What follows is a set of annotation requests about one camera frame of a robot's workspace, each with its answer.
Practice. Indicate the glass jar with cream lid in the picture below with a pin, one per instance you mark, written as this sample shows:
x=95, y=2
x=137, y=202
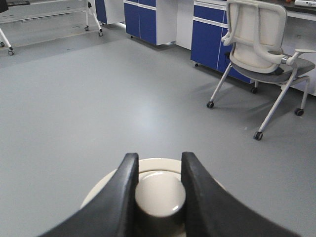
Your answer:
x=159, y=200

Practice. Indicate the white grey office chair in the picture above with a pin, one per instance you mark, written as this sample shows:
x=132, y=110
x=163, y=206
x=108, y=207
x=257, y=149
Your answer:
x=256, y=30

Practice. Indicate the blue white lab cabinet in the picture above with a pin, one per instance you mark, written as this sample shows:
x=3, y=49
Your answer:
x=209, y=26
x=110, y=11
x=160, y=21

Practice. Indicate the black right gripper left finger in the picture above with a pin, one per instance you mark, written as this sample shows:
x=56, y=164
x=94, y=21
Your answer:
x=111, y=212

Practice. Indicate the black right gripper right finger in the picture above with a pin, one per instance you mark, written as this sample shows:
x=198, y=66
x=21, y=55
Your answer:
x=212, y=212

